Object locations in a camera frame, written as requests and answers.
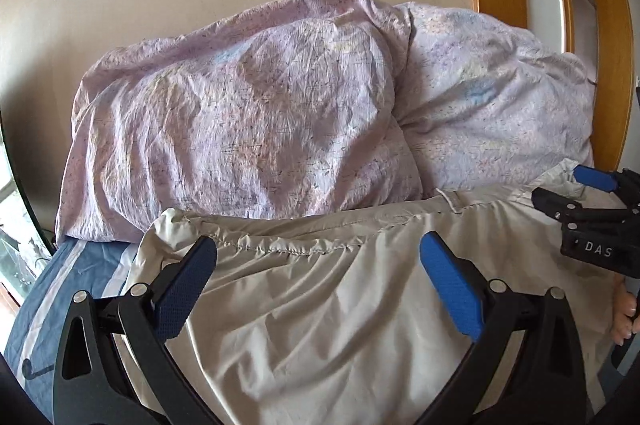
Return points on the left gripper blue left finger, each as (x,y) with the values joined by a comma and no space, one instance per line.
(178,286)

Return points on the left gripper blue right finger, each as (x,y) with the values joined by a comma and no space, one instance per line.
(458,284)

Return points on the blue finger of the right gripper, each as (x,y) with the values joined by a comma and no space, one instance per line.
(595,178)

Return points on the beige puffer down jacket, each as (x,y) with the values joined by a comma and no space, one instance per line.
(332,319)

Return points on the person right hand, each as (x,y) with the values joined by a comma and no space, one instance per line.
(625,323)

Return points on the blue white striped bed sheet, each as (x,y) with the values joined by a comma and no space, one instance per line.
(100,269)

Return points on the pink floral pillow near door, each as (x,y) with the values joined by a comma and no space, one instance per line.
(482,102)

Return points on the pink floral pillow near wall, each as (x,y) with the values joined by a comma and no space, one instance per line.
(282,111)

